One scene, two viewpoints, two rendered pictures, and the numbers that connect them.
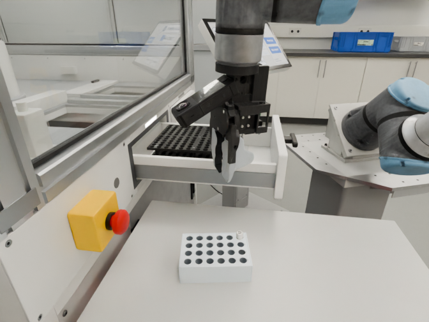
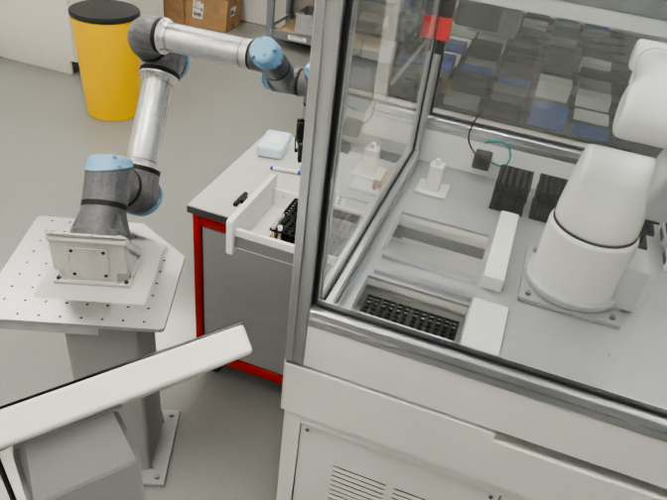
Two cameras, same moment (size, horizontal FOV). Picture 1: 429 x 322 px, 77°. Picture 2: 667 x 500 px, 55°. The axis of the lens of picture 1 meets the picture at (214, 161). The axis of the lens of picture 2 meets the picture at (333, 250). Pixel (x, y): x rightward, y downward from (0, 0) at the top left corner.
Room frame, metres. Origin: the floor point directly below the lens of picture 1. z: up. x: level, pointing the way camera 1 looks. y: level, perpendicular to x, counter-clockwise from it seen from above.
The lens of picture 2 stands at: (2.11, 0.27, 1.86)
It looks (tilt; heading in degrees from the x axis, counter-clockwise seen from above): 36 degrees down; 187
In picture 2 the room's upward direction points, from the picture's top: 7 degrees clockwise
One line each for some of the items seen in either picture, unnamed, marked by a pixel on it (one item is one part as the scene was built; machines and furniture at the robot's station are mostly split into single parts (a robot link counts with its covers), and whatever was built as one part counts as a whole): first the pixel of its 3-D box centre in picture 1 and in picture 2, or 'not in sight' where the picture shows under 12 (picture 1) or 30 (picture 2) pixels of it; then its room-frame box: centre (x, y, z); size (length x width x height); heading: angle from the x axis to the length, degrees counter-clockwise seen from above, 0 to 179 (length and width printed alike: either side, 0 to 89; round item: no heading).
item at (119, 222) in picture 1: (117, 221); not in sight; (0.35, 0.16, 0.88); 0.04 x 0.03 x 0.04; 172
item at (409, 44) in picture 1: (412, 43); not in sight; (3.70, -2.48, 0.99); 0.40 x 0.31 x 0.17; 82
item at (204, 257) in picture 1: (214, 256); not in sight; (0.37, 0.00, 0.78); 0.12 x 0.08 x 0.04; 92
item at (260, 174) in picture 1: (196, 149); (322, 235); (0.67, 0.05, 0.86); 0.40 x 0.26 x 0.06; 82
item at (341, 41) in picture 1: (360, 41); not in sight; (3.71, -1.82, 1.01); 0.61 x 0.41 x 0.22; 82
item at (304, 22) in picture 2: not in sight; (322, 23); (-3.37, -0.77, 0.22); 0.40 x 0.30 x 0.17; 82
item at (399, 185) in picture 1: (358, 167); (97, 284); (0.88, -0.52, 0.70); 0.45 x 0.44 x 0.12; 102
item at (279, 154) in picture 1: (276, 151); (252, 212); (0.64, -0.16, 0.87); 0.29 x 0.02 x 0.11; 172
